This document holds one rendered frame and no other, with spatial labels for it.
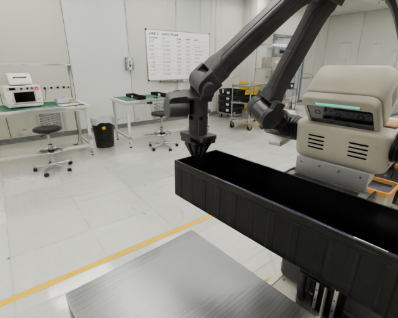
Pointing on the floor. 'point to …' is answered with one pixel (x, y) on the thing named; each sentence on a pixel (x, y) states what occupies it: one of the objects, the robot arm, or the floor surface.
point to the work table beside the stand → (182, 287)
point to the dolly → (225, 105)
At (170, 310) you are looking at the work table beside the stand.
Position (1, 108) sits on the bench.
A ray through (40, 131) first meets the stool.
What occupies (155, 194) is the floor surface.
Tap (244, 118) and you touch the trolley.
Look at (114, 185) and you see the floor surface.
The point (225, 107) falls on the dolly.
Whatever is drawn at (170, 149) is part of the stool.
